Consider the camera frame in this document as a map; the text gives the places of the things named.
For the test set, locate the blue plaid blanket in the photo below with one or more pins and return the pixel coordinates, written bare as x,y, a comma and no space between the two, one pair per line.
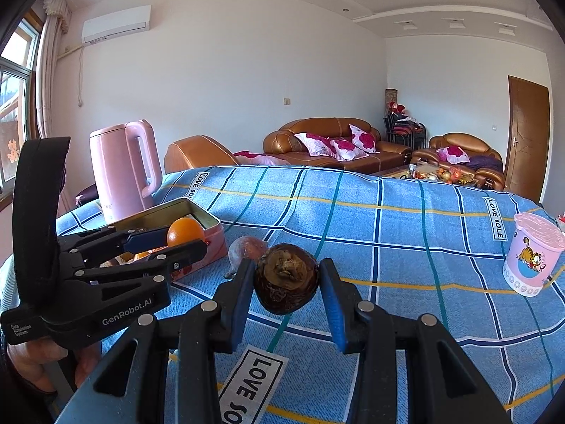
397,238

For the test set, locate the purple cloth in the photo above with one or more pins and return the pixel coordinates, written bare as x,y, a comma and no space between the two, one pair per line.
485,162

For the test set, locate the white air conditioner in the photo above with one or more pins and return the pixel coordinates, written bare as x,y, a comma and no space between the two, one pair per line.
117,24

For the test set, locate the brown wooden door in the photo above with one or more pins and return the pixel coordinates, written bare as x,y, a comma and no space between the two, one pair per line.
527,141

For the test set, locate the coffee table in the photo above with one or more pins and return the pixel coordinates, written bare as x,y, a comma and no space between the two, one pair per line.
388,171

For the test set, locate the window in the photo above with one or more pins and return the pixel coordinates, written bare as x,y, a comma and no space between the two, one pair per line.
17,97

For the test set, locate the pink rectangular tin box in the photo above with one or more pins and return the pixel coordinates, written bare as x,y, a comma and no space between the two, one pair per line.
214,247

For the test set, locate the purple pointed fruit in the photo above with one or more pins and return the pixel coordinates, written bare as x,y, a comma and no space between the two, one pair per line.
240,251

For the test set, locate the brown rough round fruit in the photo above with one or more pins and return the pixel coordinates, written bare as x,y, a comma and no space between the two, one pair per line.
287,278

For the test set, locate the orange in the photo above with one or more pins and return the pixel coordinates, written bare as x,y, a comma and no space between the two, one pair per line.
185,232

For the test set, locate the pale curtain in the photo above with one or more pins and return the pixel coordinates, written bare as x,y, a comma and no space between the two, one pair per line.
50,75

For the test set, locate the brown leather armchair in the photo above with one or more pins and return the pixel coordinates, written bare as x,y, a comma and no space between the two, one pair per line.
463,139

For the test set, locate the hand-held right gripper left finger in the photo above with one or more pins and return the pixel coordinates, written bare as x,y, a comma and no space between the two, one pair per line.
242,302

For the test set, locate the brown leather sofa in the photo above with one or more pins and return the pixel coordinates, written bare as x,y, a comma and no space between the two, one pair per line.
335,123

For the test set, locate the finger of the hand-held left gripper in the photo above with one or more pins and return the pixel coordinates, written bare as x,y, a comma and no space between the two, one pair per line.
185,254
145,239

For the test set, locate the pink cartoon cup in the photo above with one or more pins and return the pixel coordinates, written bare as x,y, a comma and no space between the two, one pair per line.
529,256

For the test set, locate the stack of dark chairs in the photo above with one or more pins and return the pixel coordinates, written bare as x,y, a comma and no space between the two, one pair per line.
404,132

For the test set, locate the red doll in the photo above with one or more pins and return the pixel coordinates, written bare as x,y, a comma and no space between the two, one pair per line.
396,108

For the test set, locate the person's left hand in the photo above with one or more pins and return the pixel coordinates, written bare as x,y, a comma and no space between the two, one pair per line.
31,360

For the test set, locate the tall patterned cylinder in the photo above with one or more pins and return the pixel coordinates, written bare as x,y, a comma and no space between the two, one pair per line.
391,96

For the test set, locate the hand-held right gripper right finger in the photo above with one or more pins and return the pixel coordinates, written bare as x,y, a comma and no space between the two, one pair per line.
334,302

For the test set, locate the pile of table decorations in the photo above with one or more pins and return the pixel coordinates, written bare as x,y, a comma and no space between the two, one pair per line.
446,174

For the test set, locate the air conditioner pipe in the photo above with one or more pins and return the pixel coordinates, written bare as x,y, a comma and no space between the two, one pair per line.
81,79

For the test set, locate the pink blanket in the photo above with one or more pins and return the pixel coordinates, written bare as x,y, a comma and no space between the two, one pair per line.
258,158

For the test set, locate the white red flower pillow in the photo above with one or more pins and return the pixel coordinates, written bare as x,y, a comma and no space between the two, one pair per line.
315,145
453,154
365,138
348,150

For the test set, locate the pink electric kettle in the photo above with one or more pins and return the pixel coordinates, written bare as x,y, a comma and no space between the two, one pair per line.
117,172

